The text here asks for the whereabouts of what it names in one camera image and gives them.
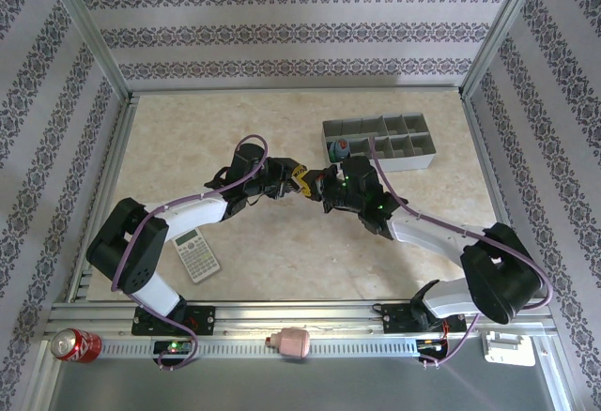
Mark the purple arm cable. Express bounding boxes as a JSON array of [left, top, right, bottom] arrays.
[[370, 134, 554, 370], [110, 133, 270, 373]]

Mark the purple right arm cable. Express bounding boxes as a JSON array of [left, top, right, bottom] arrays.
[[370, 134, 554, 370]]

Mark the white plastic bracket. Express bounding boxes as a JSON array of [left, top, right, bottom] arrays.
[[483, 329, 536, 368]]

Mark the circuit board with green light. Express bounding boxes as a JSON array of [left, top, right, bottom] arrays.
[[152, 339, 196, 357]]

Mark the white pocket calculator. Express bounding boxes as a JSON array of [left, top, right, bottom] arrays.
[[172, 228, 222, 284]]

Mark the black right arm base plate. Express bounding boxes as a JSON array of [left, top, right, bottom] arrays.
[[380, 302, 470, 335]]

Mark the aluminium corner post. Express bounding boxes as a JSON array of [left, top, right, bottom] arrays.
[[41, 0, 135, 105], [459, 0, 555, 98]]

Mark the aluminium side rail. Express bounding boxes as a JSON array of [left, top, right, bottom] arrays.
[[462, 91, 534, 299], [69, 96, 140, 304]]

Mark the pink plastic bottle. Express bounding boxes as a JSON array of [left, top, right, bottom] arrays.
[[265, 327, 312, 361]]

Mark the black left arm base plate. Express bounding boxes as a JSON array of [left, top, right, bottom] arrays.
[[131, 305, 217, 337]]

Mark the aluminium front rail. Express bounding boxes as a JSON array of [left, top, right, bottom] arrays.
[[44, 297, 550, 337]]

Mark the small circuit board with wires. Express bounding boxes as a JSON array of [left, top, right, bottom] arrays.
[[416, 337, 448, 355]]

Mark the aluminium back bar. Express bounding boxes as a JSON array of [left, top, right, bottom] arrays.
[[129, 83, 464, 99]]

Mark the blue-grey sock with green toe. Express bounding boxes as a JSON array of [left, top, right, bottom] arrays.
[[328, 137, 352, 164]]

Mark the red soda can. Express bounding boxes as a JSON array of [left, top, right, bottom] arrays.
[[50, 328, 103, 364]]

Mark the grey divided organizer box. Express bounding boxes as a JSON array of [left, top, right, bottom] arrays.
[[321, 113, 438, 179]]

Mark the slotted grey cable duct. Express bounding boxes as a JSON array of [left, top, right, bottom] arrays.
[[100, 338, 422, 359]]

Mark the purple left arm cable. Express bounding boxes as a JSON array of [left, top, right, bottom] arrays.
[[110, 133, 270, 373]]

